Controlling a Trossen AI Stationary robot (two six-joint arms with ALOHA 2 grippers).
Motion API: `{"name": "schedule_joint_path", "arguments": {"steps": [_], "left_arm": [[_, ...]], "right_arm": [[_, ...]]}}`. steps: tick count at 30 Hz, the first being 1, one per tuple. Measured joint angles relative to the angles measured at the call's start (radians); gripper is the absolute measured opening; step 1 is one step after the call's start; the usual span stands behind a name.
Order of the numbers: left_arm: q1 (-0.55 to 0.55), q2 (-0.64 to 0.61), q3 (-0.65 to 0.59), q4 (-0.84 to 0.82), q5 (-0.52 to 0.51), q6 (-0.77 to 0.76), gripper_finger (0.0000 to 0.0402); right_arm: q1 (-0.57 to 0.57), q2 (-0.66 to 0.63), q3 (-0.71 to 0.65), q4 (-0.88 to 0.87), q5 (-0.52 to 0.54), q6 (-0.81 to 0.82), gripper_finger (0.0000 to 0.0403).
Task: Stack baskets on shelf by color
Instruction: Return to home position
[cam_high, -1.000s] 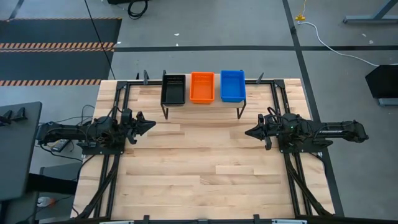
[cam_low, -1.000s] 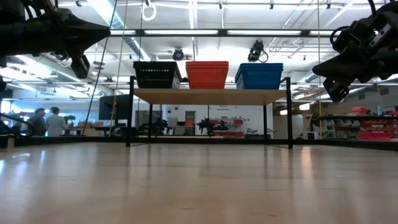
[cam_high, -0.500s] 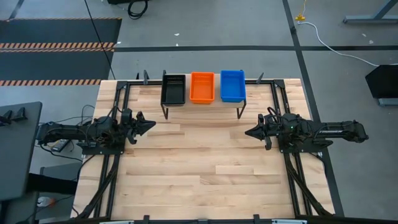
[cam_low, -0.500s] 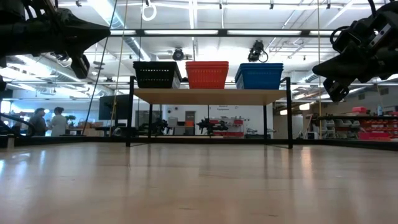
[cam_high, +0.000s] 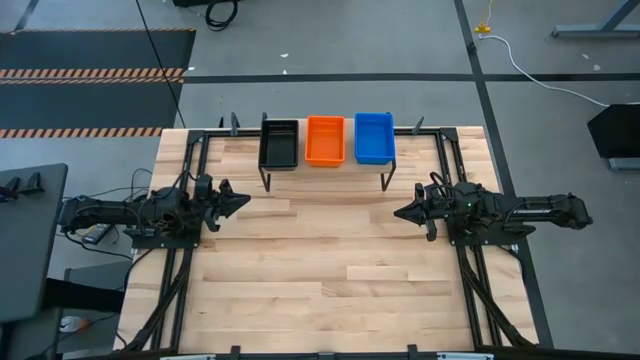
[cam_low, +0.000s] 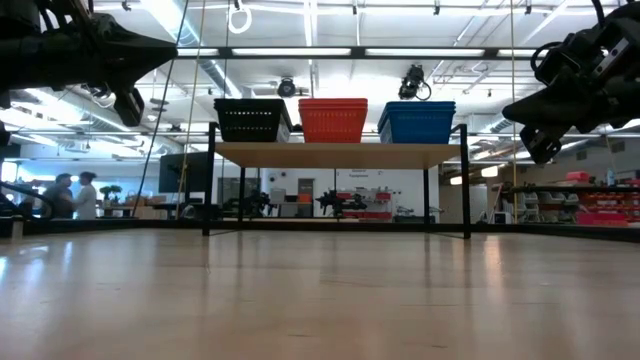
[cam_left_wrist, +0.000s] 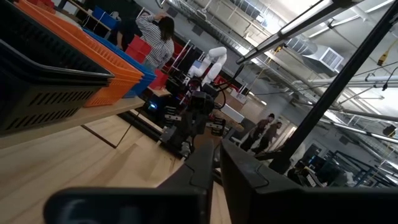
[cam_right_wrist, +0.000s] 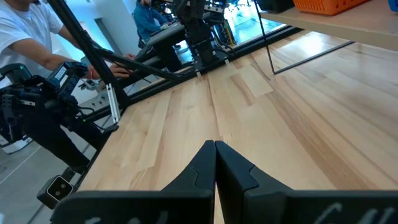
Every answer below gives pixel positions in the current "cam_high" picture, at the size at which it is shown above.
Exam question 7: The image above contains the black hazard-striped floor mat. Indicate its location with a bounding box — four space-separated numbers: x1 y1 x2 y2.
0 27 198 140

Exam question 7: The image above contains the white floor cable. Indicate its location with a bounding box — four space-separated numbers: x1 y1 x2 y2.
478 33 611 109

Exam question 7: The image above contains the thin black floor cable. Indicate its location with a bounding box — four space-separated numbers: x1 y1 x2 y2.
133 0 188 129

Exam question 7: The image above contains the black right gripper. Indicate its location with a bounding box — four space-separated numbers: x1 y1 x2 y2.
393 192 454 227

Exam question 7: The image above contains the black side table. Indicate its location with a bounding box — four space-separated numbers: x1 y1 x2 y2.
0 163 70 324

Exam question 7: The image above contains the black metal table frame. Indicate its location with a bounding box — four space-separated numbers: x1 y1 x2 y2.
113 127 556 360

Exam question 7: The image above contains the dark gray cart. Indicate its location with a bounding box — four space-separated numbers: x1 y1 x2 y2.
63 260 134 360

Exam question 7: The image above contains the gray table leg foot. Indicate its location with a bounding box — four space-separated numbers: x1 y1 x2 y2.
551 0 640 40

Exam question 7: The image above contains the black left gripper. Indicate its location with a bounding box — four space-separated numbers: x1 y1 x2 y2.
192 185 251 224

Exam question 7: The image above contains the black clip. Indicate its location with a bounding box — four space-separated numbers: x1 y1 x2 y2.
20 172 45 196
0 175 22 201

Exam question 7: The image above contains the coiled black cable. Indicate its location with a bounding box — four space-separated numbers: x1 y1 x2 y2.
204 0 241 32

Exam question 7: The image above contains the yellow cable with plug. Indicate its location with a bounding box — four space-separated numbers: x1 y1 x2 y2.
474 0 494 36

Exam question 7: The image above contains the black stand base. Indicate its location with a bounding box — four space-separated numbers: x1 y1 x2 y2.
586 103 640 173

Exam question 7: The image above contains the silver frame bracket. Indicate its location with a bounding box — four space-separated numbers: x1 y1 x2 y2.
437 352 495 360

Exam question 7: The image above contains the black power adapter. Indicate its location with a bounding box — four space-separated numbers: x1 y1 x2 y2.
81 223 115 246

